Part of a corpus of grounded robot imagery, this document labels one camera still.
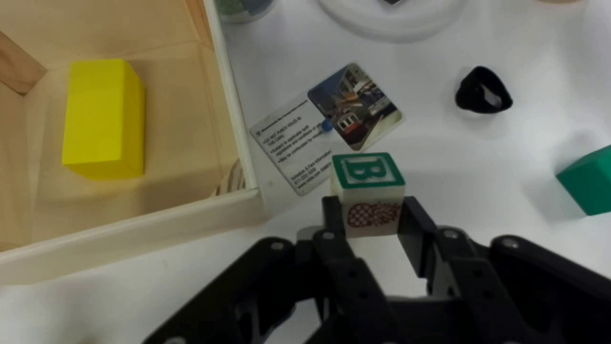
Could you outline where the open wooden box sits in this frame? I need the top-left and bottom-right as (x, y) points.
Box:
(0, 0), (269, 286)

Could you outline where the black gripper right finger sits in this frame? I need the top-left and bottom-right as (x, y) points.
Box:
(395, 195), (611, 344)

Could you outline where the yellow rectangular block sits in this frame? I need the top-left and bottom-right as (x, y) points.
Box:
(59, 57), (149, 181)

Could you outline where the black binder clip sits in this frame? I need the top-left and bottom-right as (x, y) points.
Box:
(453, 65), (516, 116)

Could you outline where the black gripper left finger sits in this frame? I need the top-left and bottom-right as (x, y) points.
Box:
(142, 195), (397, 344)

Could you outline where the white saucer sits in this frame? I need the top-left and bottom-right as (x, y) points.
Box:
(315, 0), (470, 46)

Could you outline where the wooden letter cube green print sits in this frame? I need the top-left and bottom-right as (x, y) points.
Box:
(329, 151), (407, 239)

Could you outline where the photo instruction card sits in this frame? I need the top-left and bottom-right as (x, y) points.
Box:
(248, 61), (407, 199)

